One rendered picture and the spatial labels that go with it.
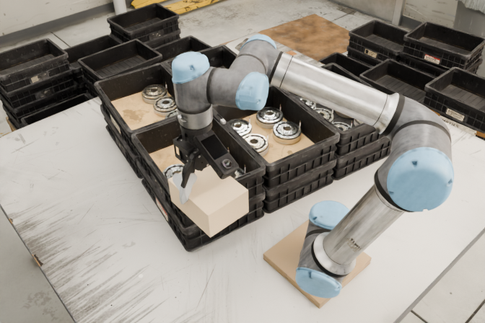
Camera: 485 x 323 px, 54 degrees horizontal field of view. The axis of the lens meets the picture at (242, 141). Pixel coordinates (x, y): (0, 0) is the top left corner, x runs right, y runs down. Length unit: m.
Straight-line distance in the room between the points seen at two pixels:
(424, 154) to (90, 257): 1.08
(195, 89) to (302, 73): 0.23
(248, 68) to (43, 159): 1.24
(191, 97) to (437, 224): 1.03
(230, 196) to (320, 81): 0.34
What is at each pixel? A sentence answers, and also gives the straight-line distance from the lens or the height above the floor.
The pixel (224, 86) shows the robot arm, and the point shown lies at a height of 1.42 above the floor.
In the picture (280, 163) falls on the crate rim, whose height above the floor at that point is 0.93.
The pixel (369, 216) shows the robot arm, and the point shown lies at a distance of 1.05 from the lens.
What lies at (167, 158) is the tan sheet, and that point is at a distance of 1.67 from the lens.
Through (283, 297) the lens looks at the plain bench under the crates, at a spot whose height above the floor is 0.70.
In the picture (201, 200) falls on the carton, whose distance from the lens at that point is 1.10.
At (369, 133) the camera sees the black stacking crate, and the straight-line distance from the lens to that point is 1.74.
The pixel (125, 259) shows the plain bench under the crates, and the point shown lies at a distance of 1.57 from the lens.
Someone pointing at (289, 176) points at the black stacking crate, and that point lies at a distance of 1.57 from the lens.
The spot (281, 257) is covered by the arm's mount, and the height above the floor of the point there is 0.73.
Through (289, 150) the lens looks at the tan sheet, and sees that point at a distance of 1.68.
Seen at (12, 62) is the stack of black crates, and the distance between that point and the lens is 3.23.
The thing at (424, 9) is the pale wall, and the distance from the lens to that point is 4.54.
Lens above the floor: 1.91
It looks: 39 degrees down
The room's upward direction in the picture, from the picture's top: 1 degrees counter-clockwise
